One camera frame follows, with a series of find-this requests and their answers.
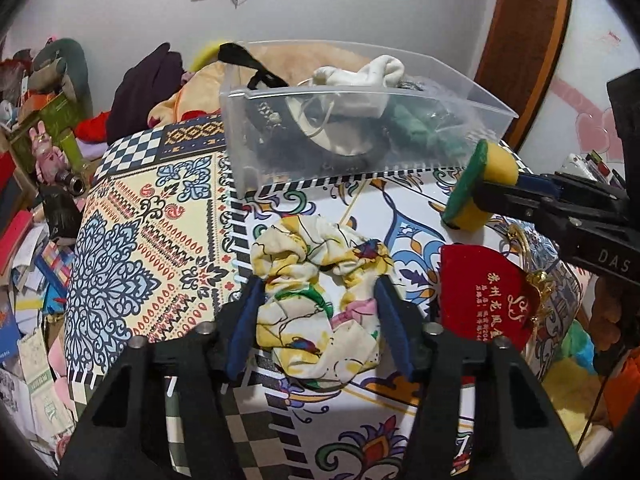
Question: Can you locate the yellow fuzzy hoop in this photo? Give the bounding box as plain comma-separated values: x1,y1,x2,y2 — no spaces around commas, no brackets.
189,40,226,73

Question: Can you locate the patterned patchwork table cloth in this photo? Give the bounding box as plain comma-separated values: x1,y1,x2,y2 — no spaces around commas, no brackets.
63,114,584,480

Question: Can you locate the brown wooden wardrobe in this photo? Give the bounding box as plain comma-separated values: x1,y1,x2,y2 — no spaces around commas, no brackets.
475,0,573,150

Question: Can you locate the green knitted glove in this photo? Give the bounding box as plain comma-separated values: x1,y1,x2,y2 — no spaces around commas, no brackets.
383,103,470,159

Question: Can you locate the dark purple backpack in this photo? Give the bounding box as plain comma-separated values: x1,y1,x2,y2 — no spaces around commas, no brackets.
105,42,184,145

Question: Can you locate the white cloth pouch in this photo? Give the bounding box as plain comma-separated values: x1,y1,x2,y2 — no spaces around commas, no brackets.
286,54,407,156

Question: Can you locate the yellow floral blanket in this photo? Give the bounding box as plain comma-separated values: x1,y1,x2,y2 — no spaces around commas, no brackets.
148,42,371,128

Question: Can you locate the green plush toy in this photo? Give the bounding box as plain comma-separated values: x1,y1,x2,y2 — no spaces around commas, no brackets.
28,38,92,118

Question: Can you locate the red drawstring pouch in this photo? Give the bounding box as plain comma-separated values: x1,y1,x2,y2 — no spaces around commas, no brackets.
439,244,540,351

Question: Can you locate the floral fabric scrunchie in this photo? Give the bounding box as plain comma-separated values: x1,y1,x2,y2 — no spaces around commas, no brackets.
250,216,399,390

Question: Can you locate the yellow green sponge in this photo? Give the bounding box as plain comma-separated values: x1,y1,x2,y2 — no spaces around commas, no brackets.
442,139,520,232

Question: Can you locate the colourful pencil case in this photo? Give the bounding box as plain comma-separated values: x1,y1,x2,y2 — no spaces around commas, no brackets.
35,242,75,298

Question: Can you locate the black pouch with strap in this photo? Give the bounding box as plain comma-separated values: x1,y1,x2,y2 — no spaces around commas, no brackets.
218,42,390,180

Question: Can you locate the pink bunny plush toy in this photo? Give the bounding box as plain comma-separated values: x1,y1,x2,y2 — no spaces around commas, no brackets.
28,120,70,184

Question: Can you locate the clear plastic storage box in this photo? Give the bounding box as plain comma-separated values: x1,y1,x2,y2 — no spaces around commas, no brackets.
217,40,518,196

